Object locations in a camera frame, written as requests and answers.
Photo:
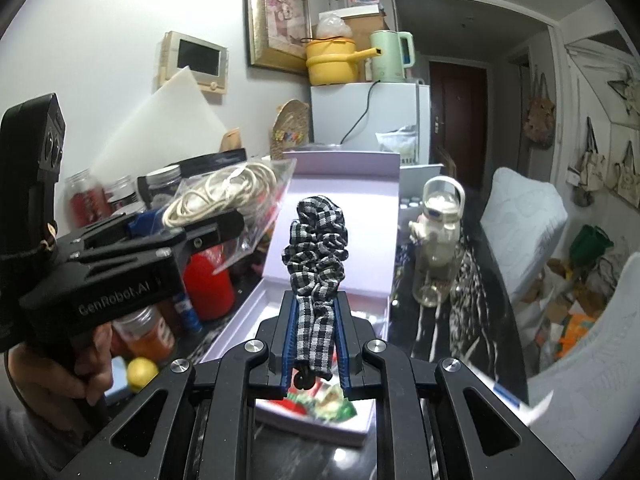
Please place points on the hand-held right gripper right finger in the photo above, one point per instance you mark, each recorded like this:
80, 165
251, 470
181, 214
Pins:
345, 340

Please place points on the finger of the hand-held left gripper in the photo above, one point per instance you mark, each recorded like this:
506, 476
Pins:
165, 250
200, 222

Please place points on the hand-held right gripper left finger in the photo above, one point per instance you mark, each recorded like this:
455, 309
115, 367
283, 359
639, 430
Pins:
290, 340

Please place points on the long red green snack packet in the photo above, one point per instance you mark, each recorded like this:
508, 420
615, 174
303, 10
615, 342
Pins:
325, 402

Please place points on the black white checked scrunchie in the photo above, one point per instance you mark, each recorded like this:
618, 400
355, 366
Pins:
315, 240

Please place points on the lavender gift box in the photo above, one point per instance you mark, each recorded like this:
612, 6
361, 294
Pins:
350, 200

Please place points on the person's left forearm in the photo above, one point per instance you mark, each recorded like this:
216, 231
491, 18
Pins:
30, 440

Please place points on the person's left hand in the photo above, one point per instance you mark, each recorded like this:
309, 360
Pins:
60, 370

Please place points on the red canister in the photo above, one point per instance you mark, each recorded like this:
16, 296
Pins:
210, 285

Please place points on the black pouch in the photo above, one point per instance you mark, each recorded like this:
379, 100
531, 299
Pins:
215, 160

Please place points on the blue tablet tube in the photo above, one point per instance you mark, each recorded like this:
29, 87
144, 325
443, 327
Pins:
189, 315

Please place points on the clear jar orange contents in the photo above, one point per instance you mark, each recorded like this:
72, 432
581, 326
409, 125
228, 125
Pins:
147, 335

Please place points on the red label jar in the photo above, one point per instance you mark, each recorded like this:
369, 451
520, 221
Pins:
85, 202

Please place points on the clear glass goblet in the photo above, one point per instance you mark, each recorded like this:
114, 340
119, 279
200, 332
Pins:
432, 285

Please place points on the white board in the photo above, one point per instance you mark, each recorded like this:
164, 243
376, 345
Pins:
170, 120

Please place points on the yellow lemon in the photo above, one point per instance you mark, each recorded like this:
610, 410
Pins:
142, 375

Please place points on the woven fan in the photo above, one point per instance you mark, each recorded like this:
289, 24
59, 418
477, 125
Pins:
290, 130

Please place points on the clear water bottle white lid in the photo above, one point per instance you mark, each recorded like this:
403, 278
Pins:
440, 220

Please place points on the white plastic bag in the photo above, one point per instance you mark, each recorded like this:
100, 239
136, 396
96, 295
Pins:
397, 145

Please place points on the yellow pot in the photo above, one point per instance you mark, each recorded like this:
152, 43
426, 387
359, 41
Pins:
330, 62

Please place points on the white chair cushion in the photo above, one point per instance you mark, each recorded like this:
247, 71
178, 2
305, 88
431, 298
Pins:
520, 230

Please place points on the gold framed picture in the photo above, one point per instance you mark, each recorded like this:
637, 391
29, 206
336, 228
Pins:
277, 15

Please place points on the white fridge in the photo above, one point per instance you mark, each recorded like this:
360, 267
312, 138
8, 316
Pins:
395, 105

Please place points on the clear bag on pot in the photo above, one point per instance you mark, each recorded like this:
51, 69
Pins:
335, 25

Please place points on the brown wooden door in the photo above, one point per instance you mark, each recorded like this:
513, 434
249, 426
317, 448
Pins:
457, 120

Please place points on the light green electric kettle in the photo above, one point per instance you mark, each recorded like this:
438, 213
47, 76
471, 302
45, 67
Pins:
392, 55

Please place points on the cardboard box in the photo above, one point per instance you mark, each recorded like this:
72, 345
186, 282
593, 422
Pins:
370, 30

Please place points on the green bag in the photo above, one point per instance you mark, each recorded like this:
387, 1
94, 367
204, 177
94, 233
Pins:
592, 245

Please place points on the beige tote bag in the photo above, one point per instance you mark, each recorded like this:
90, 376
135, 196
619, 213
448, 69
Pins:
590, 165
540, 115
627, 175

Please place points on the white star decoration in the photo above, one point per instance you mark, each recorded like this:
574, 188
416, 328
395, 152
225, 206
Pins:
625, 87

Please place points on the beige wall intercom panel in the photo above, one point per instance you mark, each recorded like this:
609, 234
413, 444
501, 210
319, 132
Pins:
195, 57

